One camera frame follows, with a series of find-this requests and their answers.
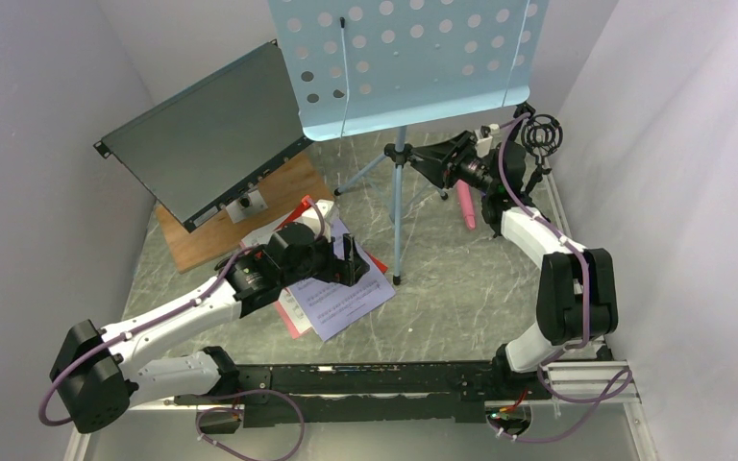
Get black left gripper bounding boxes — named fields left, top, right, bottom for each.
left=280, top=229, right=368, bottom=288

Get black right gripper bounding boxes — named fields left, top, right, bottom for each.
left=410, top=132, right=498, bottom=196

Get red sheet music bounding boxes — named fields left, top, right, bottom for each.
left=282, top=196, right=384, bottom=308

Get pink microphone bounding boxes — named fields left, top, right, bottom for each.
left=455, top=181, right=477, bottom=231

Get lavender sheet music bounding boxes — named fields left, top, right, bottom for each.
left=292, top=247, right=395, bottom=341

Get pink sheet music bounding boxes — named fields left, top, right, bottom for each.
left=274, top=300, right=312, bottom=339

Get white sheet music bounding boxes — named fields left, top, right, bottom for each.
left=240, top=205, right=303, bottom=306

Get black tripod mic stand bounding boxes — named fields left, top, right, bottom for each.
left=520, top=114, right=564, bottom=197

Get light blue music stand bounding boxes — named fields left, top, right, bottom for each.
left=266, top=0, right=552, bottom=286

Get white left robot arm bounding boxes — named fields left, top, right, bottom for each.
left=38, top=222, right=371, bottom=433

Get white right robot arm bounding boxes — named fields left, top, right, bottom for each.
left=410, top=132, right=619, bottom=399

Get brown wooden board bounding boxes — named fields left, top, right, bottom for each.
left=155, top=152, right=333, bottom=274

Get black pliers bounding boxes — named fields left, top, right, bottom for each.
left=213, top=249, right=249, bottom=273

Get dark grey rack unit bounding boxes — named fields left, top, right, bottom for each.
left=94, top=41, right=312, bottom=232

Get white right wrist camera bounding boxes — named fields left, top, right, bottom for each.
left=475, top=124, right=503, bottom=158

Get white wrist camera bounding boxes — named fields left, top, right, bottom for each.
left=475, top=124, right=503, bottom=158
left=295, top=196, right=338, bottom=240

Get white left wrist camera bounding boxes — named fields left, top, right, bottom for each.
left=295, top=196, right=338, bottom=240

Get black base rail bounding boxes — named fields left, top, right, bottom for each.
left=234, top=360, right=550, bottom=428

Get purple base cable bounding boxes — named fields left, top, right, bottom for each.
left=194, top=389, right=307, bottom=461

